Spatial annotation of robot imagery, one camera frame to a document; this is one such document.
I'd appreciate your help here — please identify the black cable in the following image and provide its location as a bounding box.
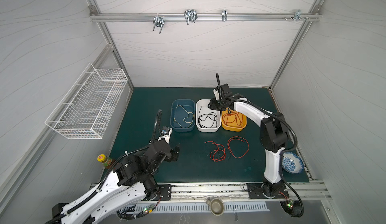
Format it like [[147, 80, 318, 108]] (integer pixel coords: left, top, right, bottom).
[[197, 105, 218, 130]]

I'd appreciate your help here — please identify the yellow cable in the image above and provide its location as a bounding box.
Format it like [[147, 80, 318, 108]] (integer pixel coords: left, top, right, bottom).
[[172, 104, 195, 128]]

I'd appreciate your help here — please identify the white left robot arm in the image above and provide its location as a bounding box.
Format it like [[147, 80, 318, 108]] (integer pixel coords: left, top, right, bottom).
[[48, 139, 180, 224]]

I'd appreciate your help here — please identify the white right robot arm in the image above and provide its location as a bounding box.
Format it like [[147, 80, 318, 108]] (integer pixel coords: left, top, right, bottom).
[[208, 84, 289, 198]]

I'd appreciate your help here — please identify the yellow plastic bin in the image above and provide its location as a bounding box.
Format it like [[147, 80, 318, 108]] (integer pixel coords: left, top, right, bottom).
[[221, 109, 247, 132]]

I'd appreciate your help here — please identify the white plastic bin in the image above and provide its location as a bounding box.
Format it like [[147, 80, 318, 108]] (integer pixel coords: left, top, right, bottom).
[[196, 99, 221, 133]]

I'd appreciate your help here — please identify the blue plastic bin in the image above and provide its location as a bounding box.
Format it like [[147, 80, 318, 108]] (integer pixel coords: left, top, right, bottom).
[[170, 99, 196, 132]]

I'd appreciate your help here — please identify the grey round cup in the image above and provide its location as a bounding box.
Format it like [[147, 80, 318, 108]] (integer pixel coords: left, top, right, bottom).
[[206, 197, 225, 216]]

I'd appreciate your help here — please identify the blue patterned bowl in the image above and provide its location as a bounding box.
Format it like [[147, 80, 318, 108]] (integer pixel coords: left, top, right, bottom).
[[282, 152, 304, 174]]

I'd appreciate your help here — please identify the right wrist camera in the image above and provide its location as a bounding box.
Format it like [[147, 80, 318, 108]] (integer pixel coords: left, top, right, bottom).
[[213, 87, 220, 101]]

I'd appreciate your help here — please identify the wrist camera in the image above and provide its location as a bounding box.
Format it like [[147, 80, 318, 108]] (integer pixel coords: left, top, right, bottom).
[[158, 127, 172, 144], [213, 87, 220, 101]]

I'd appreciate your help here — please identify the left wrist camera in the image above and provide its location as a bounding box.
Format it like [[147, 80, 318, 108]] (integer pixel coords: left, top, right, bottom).
[[158, 127, 172, 144]]

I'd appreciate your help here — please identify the aluminium top rail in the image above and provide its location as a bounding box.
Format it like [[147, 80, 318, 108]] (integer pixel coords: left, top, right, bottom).
[[90, 10, 322, 22]]

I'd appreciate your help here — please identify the white wire basket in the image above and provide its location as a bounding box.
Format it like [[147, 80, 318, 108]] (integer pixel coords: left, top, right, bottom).
[[45, 63, 128, 140]]

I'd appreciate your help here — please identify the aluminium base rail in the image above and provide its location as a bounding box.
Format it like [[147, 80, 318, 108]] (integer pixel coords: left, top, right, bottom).
[[169, 180, 332, 201]]

